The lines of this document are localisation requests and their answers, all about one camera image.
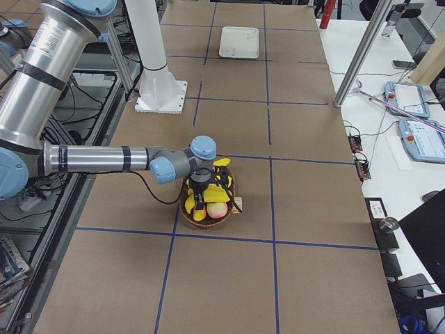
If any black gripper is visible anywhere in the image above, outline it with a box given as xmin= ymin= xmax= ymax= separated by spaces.
xmin=189 ymin=167 xmax=213 ymax=210

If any yellow banana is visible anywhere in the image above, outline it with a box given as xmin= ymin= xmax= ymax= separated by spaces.
xmin=184 ymin=189 xmax=195 ymax=215
xmin=213 ymin=157 xmax=231 ymax=167
xmin=204 ymin=184 xmax=230 ymax=202

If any brown wicker basket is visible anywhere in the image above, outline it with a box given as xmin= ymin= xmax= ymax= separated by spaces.
xmin=179 ymin=157 xmax=241 ymax=228

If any basket paper tag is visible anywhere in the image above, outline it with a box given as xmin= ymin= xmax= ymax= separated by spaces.
xmin=232 ymin=196 xmax=243 ymax=214

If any white rectangular bear plate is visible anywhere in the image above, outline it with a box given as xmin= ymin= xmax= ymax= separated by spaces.
xmin=218 ymin=26 xmax=259 ymax=59

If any red yellow mango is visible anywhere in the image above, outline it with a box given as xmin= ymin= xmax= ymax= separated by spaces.
xmin=193 ymin=209 xmax=207 ymax=222

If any pink red apple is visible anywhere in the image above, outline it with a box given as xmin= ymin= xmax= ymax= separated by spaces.
xmin=207 ymin=202 xmax=228 ymax=219

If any orange relay module upper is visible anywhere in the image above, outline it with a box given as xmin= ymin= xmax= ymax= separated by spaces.
xmin=348 ymin=134 xmax=362 ymax=153

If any orange relay module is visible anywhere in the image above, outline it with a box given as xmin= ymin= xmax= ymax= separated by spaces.
xmin=348 ymin=134 xmax=362 ymax=153
xmin=355 ymin=158 xmax=371 ymax=182

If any orange relay module lower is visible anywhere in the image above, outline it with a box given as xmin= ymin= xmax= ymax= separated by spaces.
xmin=355 ymin=158 xmax=371 ymax=182

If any pink grabber stick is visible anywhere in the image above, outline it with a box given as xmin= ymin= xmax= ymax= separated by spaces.
xmin=351 ymin=86 xmax=444 ymax=134

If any metal weight cylinder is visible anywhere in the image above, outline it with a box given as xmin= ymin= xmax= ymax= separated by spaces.
xmin=378 ymin=216 xmax=400 ymax=234

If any lower teach pendant tablet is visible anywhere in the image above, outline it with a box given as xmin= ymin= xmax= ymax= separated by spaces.
xmin=398 ymin=118 xmax=444 ymax=164

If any teach pendant tablet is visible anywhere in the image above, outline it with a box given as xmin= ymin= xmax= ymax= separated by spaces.
xmin=398 ymin=118 xmax=444 ymax=164
xmin=384 ymin=81 xmax=430 ymax=119

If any red bottle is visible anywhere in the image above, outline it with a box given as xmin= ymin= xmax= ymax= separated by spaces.
xmin=319 ymin=0 xmax=337 ymax=29

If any upper teach pendant tablet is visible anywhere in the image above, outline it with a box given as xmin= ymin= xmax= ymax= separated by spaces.
xmin=384 ymin=81 xmax=430 ymax=119

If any black camera cable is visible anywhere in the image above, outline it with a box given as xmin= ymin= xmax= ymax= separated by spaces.
xmin=131 ymin=168 xmax=243 ymax=214

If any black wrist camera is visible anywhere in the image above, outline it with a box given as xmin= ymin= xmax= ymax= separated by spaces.
xmin=213 ymin=166 xmax=232 ymax=187

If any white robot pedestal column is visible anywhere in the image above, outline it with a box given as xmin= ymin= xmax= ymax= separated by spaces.
xmin=125 ymin=0 xmax=188 ymax=114

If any aluminium frame post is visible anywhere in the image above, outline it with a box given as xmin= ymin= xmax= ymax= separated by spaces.
xmin=334 ymin=0 xmax=392 ymax=108

